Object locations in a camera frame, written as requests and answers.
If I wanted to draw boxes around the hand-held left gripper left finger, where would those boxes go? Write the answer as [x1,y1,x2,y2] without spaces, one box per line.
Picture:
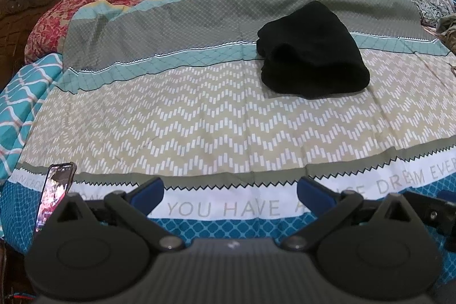
[53,177,184,251]

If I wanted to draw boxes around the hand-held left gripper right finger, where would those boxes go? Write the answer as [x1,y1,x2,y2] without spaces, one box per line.
[283,177,414,251]

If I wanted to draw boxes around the black pants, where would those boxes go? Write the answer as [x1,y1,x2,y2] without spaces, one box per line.
[256,1,371,99]

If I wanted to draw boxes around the striped patterned bedsheet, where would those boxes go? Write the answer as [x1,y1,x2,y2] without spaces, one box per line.
[0,0,456,255]

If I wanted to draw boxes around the smartphone in dark case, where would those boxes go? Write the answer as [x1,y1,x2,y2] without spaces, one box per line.
[34,162,78,235]

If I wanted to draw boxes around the teal lattice pattern blanket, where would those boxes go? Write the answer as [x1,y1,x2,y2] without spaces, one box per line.
[0,53,65,192]

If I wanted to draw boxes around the olive crumpled clothes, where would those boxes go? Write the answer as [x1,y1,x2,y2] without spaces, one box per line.
[436,15,456,56]

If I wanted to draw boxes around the carved wooden headboard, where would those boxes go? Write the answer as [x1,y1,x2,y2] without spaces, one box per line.
[0,0,77,85]

